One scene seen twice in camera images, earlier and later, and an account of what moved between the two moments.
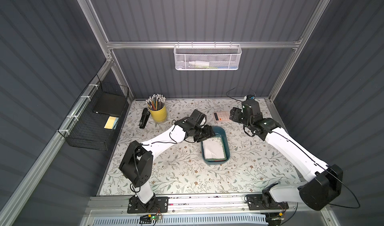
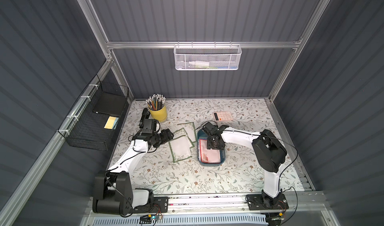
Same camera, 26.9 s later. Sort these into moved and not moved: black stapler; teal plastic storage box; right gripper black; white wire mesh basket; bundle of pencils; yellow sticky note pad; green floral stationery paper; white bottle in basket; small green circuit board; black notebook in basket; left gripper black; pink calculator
Moved: left gripper black; green floral stationery paper; teal plastic storage box; right gripper black
Not moved: black stapler; pink calculator; white wire mesh basket; bundle of pencils; small green circuit board; yellow sticky note pad; white bottle in basket; black notebook in basket
